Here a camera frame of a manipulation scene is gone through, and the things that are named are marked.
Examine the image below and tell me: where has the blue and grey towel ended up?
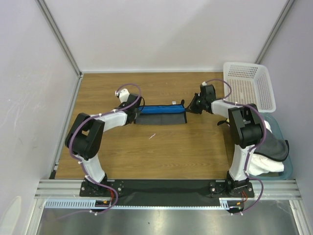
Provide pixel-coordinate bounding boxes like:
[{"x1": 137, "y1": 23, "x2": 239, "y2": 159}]
[{"x1": 134, "y1": 99, "x2": 187, "y2": 125}]

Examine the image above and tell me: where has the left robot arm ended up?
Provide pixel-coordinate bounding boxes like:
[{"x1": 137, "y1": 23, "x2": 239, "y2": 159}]
[{"x1": 65, "y1": 94, "x2": 142, "y2": 196}]

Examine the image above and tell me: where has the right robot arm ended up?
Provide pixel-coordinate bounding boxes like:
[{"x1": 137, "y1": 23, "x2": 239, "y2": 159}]
[{"x1": 186, "y1": 82, "x2": 266, "y2": 197}]

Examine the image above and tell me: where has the white perforated plastic basket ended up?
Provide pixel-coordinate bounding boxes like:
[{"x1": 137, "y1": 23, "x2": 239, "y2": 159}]
[{"x1": 223, "y1": 62, "x2": 276, "y2": 113}]

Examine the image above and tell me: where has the white towel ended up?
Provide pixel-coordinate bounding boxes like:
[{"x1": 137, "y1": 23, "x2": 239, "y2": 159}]
[{"x1": 248, "y1": 119, "x2": 286, "y2": 177}]

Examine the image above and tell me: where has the dark grey towel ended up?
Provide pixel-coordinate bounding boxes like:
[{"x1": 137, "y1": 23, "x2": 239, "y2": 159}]
[{"x1": 217, "y1": 119, "x2": 290, "y2": 162}]

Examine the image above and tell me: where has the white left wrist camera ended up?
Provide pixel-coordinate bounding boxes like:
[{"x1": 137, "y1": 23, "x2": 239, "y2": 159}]
[{"x1": 115, "y1": 89, "x2": 130, "y2": 102}]

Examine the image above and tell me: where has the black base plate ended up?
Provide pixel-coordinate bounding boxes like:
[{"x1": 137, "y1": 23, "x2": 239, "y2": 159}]
[{"x1": 79, "y1": 179, "x2": 254, "y2": 207}]

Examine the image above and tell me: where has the grey slotted cable duct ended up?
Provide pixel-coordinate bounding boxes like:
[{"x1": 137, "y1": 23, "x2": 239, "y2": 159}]
[{"x1": 45, "y1": 198, "x2": 243, "y2": 211}]

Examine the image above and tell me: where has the right aluminium corner post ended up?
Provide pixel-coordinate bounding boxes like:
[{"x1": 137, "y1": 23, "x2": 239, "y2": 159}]
[{"x1": 254, "y1": 0, "x2": 297, "y2": 64}]

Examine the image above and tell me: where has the aluminium corner post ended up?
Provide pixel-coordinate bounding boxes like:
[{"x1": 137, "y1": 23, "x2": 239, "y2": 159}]
[
  {"x1": 254, "y1": 0, "x2": 297, "y2": 64},
  {"x1": 35, "y1": 0, "x2": 83, "y2": 79}
]

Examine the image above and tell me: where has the aluminium frame rail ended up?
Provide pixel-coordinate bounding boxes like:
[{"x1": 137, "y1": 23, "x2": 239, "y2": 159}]
[{"x1": 35, "y1": 179, "x2": 302, "y2": 200}]

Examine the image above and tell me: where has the left aluminium corner post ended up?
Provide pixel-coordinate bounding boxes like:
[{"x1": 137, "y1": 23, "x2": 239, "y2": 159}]
[{"x1": 35, "y1": 0, "x2": 83, "y2": 79}]

